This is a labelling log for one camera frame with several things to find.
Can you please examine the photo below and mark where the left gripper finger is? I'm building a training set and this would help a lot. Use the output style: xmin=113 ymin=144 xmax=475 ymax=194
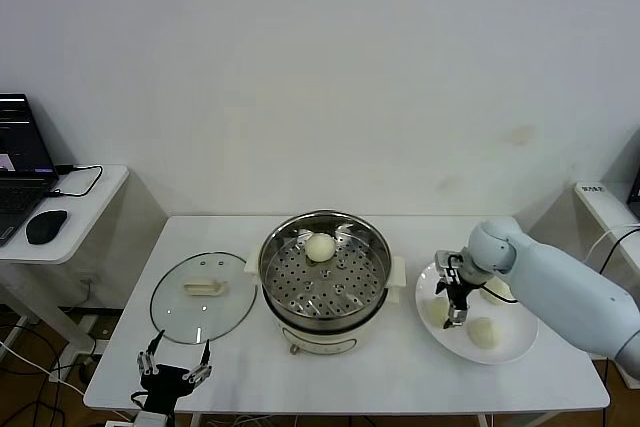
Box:
xmin=180 ymin=339 xmax=215 ymax=384
xmin=137 ymin=330 xmax=165 ymax=376

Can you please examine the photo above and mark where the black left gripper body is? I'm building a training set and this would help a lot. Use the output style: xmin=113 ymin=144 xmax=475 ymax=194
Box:
xmin=139 ymin=365 xmax=194 ymax=413

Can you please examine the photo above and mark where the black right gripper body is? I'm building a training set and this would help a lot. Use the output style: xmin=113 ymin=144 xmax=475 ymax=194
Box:
xmin=444 ymin=271 xmax=474 ymax=313

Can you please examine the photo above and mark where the black open laptop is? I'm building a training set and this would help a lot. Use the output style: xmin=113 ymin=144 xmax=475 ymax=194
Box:
xmin=0 ymin=93 xmax=61 ymax=248

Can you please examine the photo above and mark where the black computer mouse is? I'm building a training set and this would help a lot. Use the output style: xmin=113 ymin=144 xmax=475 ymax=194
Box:
xmin=25 ymin=208 xmax=70 ymax=244

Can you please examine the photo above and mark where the black cable with adapter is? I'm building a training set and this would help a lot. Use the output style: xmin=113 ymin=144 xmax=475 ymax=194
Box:
xmin=597 ymin=227 xmax=640 ymax=273

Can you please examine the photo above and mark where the stainless steel steamer basket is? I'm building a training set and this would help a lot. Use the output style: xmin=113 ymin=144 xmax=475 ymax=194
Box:
xmin=258 ymin=211 xmax=393 ymax=321

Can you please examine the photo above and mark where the black laptop cable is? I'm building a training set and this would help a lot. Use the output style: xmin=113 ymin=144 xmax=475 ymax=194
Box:
xmin=47 ymin=163 xmax=105 ymax=197

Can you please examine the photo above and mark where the white round plate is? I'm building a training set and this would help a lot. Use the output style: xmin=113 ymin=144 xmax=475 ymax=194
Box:
xmin=414 ymin=259 xmax=540 ymax=366

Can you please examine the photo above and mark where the white steamed baozi bun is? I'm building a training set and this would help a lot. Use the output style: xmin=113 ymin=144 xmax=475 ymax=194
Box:
xmin=482 ymin=280 xmax=514 ymax=306
xmin=304 ymin=232 xmax=335 ymax=263
xmin=425 ymin=297 xmax=451 ymax=331
xmin=466 ymin=316 xmax=504 ymax=350

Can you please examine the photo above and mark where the black laptop edge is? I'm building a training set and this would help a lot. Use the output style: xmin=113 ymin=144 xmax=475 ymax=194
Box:
xmin=627 ymin=156 xmax=640 ymax=222

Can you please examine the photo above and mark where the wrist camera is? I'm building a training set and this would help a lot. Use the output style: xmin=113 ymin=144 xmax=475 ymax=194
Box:
xmin=107 ymin=411 xmax=169 ymax=427
xmin=434 ymin=249 xmax=464 ymax=278

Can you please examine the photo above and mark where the cream electric cooking pot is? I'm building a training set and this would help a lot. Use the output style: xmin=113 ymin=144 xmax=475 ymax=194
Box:
xmin=243 ymin=252 xmax=407 ymax=357

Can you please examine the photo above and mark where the white side table with label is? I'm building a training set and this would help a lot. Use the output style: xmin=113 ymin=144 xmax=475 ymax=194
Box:
xmin=572 ymin=180 xmax=640 ymax=388

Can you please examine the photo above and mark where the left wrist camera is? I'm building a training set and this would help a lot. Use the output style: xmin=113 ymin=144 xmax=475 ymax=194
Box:
xmin=107 ymin=411 xmax=169 ymax=427

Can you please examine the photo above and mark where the white floor cable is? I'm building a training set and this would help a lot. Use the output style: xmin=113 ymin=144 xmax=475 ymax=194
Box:
xmin=0 ymin=339 xmax=86 ymax=396

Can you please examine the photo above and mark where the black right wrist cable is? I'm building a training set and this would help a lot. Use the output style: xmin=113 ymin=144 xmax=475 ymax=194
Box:
xmin=447 ymin=254 xmax=521 ymax=306

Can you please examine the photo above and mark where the black floor power adapter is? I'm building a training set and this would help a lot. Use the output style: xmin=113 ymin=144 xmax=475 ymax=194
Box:
xmin=74 ymin=355 xmax=97 ymax=384

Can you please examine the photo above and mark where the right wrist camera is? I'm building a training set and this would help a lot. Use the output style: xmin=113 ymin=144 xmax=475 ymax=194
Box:
xmin=434 ymin=249 xmax=464 ymax=278

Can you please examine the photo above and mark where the round glass pot lid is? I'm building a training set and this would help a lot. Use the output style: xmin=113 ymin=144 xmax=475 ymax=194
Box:
xmin=149 ymin=250 xmax=259 ymax=346

